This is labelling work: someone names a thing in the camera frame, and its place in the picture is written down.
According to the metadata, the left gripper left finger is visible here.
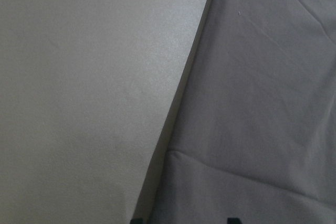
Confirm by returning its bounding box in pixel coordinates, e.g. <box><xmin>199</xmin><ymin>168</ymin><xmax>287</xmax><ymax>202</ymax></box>
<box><xmin>130</xmin><ymin>218</ymin><xmax>144</xmax><ymax>224</ymax></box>

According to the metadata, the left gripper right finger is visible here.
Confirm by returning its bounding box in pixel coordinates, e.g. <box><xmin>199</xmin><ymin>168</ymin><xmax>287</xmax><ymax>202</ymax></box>
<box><xmin>227</xmin><ymin>217</ymin><xmax>241</xmax><ymax>224</ymax></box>

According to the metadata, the dark brown t-shirt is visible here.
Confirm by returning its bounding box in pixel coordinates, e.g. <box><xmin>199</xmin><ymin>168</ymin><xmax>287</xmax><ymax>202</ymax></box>
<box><xmin>131</xmin><ymin>0</ymin><xmax>335</xmax><ymax>223</ymax></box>

